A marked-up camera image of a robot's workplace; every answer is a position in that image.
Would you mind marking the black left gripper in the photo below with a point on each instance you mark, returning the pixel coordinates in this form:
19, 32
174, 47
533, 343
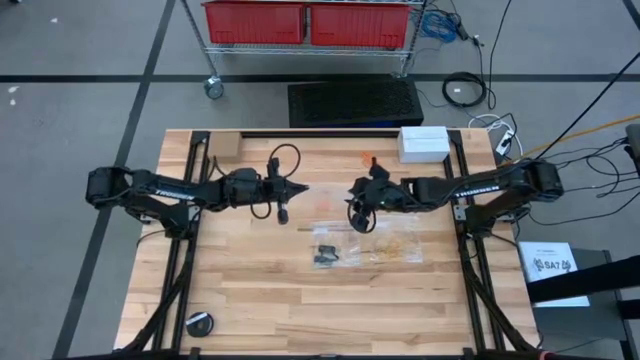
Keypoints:
245, 187

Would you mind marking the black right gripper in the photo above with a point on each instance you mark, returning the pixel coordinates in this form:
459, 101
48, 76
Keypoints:
382, 195

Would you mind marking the wide black rubber band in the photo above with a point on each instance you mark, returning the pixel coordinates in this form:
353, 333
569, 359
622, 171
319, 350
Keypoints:
322, 260
327, 249

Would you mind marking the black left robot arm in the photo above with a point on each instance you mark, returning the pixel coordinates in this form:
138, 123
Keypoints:
170, 192

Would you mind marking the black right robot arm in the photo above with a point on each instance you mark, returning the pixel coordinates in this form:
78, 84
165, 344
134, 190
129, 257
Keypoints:
475, 191

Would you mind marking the brown cardboard box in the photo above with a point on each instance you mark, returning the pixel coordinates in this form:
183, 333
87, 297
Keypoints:
225, 145

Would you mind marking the white box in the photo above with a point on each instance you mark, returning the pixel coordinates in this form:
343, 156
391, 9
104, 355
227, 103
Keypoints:
424, 145

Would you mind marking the white power strip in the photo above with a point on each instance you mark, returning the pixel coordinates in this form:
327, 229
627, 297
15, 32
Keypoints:
505, 142

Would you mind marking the black round tape roll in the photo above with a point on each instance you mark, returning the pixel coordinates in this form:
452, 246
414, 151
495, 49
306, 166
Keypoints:
200, 324

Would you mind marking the red plastic storage bin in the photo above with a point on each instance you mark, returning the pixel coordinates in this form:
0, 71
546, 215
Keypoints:
255, 22
360, 25

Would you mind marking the white SA7 booklet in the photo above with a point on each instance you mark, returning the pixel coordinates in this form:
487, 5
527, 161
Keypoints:
550, 280

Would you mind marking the grey side table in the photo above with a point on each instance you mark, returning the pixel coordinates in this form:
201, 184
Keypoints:
575, 325

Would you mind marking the black bar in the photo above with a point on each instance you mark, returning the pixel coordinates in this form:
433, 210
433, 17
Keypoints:
600, 277

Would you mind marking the black aluminium table frame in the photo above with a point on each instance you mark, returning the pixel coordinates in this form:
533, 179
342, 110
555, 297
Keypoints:
325, 134

